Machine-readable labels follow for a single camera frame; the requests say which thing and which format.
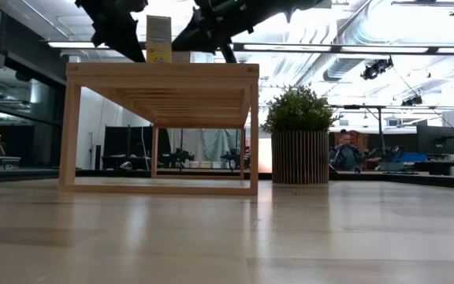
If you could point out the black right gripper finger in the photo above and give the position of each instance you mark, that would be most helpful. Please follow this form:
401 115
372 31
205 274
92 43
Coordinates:
187 41

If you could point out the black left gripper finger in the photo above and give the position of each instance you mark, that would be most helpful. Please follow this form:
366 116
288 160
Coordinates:
130 47

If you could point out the yellow cereal box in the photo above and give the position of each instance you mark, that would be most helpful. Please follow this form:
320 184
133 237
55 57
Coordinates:
158 35

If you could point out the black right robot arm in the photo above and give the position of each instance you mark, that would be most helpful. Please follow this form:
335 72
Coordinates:
282 8

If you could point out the wooden slatted shelf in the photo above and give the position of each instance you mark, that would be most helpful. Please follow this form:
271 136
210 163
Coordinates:
164 73

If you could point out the black partition panel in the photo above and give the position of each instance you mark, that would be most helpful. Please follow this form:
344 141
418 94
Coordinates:
128 142

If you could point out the grey hanging cloth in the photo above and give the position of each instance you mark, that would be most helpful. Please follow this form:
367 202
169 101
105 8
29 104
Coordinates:
211 144

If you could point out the long ceiling light bar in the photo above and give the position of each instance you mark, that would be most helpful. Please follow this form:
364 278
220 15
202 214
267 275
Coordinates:
329 48

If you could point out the bushy plant in ribbed pot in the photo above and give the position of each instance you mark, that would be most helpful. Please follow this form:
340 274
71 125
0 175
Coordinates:
300 158

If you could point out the black ceiling spotlight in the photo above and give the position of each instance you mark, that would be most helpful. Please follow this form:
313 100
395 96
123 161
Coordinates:
376 69
412 100

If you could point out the person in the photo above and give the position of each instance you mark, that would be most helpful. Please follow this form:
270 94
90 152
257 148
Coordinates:
345 155

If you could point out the orange patterned cloth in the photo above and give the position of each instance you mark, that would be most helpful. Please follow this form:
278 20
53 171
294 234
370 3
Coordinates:
363 140

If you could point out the blue tray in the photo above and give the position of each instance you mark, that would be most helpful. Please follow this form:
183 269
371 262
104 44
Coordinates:
412 158

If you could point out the black computer monitor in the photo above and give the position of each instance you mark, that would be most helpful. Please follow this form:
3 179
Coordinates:
436 140

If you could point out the black aluminium rig frame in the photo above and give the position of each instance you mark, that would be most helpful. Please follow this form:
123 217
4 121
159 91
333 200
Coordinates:
428 180

